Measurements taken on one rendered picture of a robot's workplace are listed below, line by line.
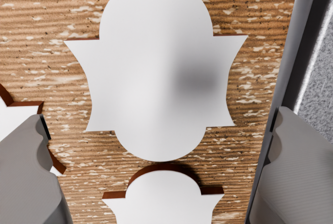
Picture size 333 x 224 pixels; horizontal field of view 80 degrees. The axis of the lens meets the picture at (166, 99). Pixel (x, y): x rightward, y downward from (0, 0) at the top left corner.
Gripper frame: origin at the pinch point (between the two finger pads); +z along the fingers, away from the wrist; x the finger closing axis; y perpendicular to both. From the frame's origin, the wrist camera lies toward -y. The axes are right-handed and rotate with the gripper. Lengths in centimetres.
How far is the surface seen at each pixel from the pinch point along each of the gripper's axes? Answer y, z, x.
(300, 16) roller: -4.2, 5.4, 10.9
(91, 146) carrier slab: 6.1, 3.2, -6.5
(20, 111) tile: 1.7, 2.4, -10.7
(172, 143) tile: 5.3, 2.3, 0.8
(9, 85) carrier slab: 0.0, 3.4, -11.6
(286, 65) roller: -0.3, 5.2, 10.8
